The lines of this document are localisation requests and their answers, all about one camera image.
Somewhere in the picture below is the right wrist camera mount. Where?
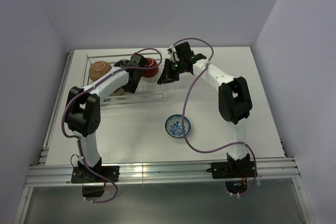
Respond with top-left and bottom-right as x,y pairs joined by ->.
167,42 -> 194,62

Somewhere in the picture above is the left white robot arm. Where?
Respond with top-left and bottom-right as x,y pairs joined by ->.
61,52 -> 152,182

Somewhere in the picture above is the blue white patterned bowl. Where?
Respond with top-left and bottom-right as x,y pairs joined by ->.
164,114 -> 191,138

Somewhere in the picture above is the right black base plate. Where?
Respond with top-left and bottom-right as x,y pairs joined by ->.
206,161 -> 256,179

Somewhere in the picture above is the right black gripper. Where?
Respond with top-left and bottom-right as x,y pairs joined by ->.
158,59 -> 185,85

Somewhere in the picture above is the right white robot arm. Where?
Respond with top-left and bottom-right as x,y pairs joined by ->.
158,49 -> 255,177

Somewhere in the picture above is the aluminium rail frame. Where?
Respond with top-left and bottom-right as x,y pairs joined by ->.
14,47 -> 315,223

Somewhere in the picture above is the white wire dish rack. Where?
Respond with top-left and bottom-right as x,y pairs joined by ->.
81,50 -> 165,106

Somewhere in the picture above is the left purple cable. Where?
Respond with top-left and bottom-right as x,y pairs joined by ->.
61,47 -> 163,204

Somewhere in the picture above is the tan bowl speckled outside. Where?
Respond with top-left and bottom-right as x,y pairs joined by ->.
89,61 -> 112,82

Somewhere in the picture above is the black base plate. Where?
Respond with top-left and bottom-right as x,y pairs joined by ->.
70,166 -> 120,184
206,161 -> 256,179

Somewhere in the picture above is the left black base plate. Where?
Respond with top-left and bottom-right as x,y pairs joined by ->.
70,166 -> 120,184

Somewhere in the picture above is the small tan bowl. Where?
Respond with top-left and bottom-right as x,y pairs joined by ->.
110,88 -> 125,97

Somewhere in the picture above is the white bowl red outside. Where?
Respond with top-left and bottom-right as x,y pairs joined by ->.
141,58 -> 159,78

